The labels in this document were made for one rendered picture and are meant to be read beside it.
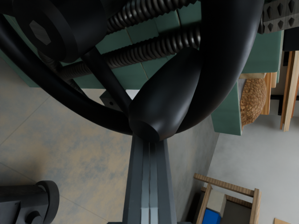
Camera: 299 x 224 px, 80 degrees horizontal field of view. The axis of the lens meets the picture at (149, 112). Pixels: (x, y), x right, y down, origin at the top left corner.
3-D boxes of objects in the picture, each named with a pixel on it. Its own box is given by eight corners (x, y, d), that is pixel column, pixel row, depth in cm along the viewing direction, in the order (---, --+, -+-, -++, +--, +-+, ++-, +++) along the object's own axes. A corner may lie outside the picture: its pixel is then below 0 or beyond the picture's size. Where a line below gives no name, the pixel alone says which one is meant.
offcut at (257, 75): (237, 78, 31) (264, 78, 29) (237, 55, 30) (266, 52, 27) (242, 73, 34) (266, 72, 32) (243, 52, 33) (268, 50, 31)
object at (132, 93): (98, 98, 52) (117, 99, 47) (121, 73, 58) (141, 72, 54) (112, 118, 57) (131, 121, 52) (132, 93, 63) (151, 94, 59)
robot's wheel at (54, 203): (65, 189, 82) (45, 174, 94) (54, 190, 78) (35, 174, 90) (50, 234, 80) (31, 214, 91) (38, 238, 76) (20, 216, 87)
